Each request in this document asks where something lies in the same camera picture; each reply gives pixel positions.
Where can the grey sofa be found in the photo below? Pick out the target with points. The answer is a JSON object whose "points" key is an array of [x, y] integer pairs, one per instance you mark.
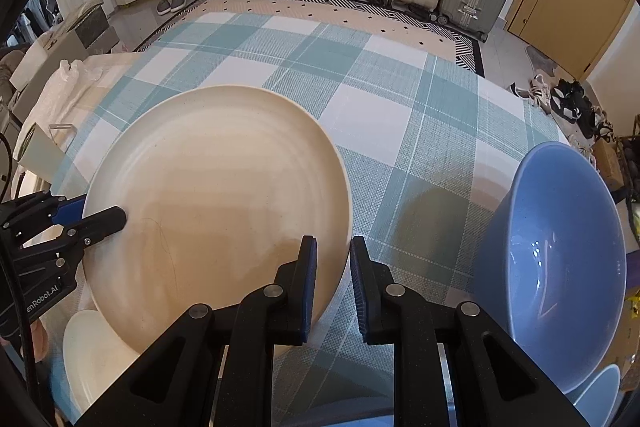
{"points": [[85, 24]]}

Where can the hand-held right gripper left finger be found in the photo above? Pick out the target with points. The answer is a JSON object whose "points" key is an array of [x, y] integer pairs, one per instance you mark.
{"points": [[307, 287]]}

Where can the scattered pile of shoes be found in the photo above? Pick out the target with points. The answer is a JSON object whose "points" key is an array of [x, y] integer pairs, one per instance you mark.
{"points": [[570, 102]]}

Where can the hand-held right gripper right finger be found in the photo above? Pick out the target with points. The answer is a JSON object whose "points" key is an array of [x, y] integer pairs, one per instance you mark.
{"points": [[360, 287]]}

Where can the teal checked tablecloth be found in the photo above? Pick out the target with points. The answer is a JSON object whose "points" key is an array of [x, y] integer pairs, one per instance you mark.
{"points": [[400, 132]]}

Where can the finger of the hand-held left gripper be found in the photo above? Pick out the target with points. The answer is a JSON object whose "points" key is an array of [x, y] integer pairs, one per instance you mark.
{"points": [[65, 212], [100, 222]]}

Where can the light blue bowl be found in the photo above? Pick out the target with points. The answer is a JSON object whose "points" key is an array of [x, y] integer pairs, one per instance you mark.
{"points": [[597, 399]]}

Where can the white plastic wrap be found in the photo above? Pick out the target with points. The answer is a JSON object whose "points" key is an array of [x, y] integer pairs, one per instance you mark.
{"points": [[55, 97]]}

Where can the cream plate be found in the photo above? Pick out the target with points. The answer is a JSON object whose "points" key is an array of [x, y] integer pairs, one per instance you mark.
{"points": [[215, 187], [95, 357]]}

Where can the brown cardboard box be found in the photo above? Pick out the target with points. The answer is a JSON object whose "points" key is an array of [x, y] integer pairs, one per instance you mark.
{"points": [[607, 162]]}

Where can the grey floor mat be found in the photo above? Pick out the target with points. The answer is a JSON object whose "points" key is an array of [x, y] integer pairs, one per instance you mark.
{"points": [[542, 62]]}

